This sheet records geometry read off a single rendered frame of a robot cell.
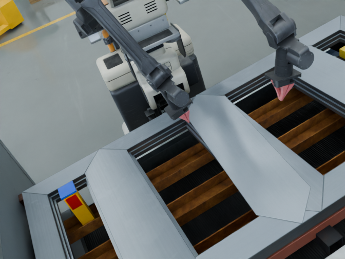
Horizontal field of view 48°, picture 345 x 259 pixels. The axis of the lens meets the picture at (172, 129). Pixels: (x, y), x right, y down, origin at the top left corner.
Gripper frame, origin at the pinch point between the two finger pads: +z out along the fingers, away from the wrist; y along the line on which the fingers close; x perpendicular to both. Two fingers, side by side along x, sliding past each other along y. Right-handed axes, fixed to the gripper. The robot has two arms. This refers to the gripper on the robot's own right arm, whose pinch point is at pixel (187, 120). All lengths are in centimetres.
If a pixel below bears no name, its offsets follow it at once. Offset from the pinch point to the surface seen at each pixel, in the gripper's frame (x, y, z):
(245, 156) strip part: -31.0, 6.4, 1.2
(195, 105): 6.2, 6.9, 1.2
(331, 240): -66, 9, 11
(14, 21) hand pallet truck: 481, -81, 63
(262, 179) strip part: -42.5, 5.2, 0.9
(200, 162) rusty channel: -7.2, -5.1, 15.6
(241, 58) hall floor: 146, 84, 102
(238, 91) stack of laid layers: 2.9, 24.6, 5.9
